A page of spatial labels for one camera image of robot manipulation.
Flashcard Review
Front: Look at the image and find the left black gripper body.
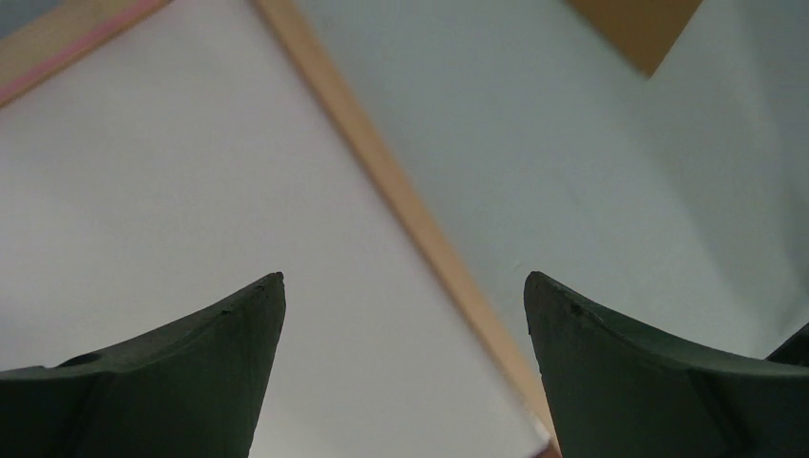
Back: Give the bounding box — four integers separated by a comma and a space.
766, 323, 809, 367

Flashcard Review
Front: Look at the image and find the orange wooden picture frame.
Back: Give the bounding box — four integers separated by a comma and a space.
0, 0, 564, 458

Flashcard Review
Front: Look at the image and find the brown cardboard backing board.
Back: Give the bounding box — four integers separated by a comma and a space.
568, 0, 702, 77

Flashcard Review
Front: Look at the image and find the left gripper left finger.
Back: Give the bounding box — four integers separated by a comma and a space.
1, 273, 286, 457

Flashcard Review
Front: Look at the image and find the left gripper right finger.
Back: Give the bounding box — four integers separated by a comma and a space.
524, 272, 808, 457

